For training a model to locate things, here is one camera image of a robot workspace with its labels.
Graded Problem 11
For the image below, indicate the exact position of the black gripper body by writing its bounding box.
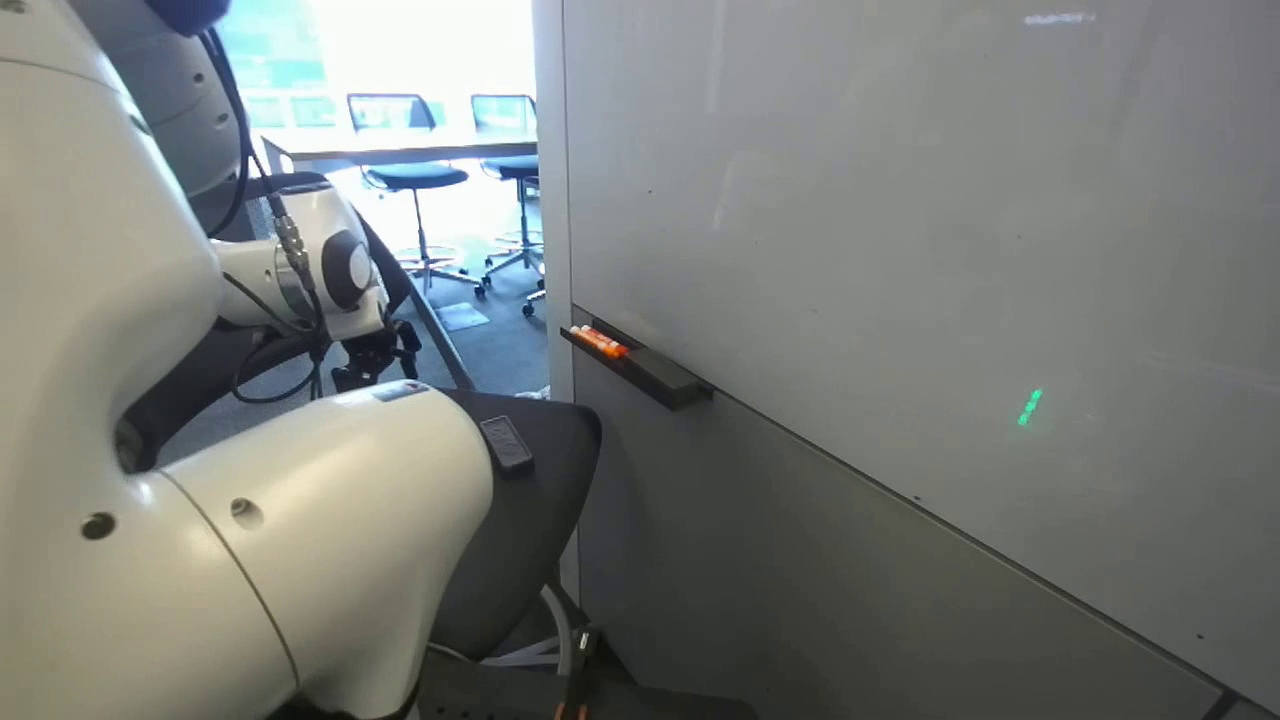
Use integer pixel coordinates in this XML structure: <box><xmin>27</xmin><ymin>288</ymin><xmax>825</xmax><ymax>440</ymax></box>
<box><xmin>331</xmin><ymin>323</ymin><xmax>419</xmax><ymax>394</ymax></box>

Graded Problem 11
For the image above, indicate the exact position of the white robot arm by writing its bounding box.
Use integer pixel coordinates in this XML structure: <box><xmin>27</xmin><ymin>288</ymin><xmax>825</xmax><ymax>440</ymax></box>
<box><xmin>0</xmin><ymin>0</ymin><xmax>491</xmax><ymax>720</ymax></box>

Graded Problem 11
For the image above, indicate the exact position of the black mesh office chair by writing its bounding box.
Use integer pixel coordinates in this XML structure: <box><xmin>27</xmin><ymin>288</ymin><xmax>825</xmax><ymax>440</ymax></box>
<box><xmin>155</xmin><ymin>213</ymin><xmax>604</xmax><ymax>674</ymax></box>

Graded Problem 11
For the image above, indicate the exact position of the orange marker on tray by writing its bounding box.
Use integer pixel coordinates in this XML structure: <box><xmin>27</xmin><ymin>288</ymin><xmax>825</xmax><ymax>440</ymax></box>
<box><xmin>570</xmin><ymin>323</ymin><xmax>629</xmax><ymax>360</ymax></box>

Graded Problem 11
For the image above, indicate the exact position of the large white board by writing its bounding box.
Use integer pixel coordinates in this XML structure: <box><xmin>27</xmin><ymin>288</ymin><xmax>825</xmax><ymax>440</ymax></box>
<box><xmin>561</xmin><ymin>0</ymin><xmax>1280</xmax><ymax>703</ymax></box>

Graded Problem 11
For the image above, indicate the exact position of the black whiteboard eraser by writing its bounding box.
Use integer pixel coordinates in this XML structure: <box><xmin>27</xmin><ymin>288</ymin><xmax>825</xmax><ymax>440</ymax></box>
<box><xmin>480</xmin><ymin>415</ymin><xmax>538</xmax><ymax>475</ymax></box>

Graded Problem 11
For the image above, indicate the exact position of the blue stool left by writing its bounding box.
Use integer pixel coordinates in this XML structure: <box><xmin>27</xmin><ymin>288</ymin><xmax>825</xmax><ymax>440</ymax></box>
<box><xmin>344</xmin><ymin>87</ymin><xmax>471</xmax><ymax>288</ymax></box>

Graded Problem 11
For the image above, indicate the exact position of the blue stool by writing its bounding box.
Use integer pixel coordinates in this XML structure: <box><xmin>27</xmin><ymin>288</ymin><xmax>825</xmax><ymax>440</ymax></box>
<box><xmin>344</xmin><ymin>87</ymin><xmax>471</xmax><ymax>288</ymax></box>
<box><xmin>467</xmin><ymin>87</ymin><xmax>550</xmax><ymax>322</ymax></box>

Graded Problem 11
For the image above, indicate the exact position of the background white table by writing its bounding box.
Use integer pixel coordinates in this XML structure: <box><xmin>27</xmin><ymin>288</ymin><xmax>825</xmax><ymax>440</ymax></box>
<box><xmin>262</xmin><ymin>129</ymin><xmax>538</xmax><ymax>172</ymax></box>

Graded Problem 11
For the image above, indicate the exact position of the blue stool right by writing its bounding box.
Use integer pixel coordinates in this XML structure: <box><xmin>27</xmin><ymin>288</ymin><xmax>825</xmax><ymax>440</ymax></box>
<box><xmin>467</xmin><ymin>87</ymin><xmax>550</xmax><ymax>322</ymax></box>

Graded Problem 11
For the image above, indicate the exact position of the dark whiteboard tray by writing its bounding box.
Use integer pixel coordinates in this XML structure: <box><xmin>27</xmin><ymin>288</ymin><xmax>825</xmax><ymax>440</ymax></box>
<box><xmin>561</xmin><ymin>322</ymin><xmax>713</xmax><ymax>409</ymax></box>

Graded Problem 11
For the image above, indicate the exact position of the black camera cable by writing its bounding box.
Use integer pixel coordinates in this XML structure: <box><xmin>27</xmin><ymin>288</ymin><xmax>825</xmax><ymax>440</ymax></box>
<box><xmin>195</xmin><ymin>23</ymin><xmax>335</xmax><ymax>403</ymax></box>

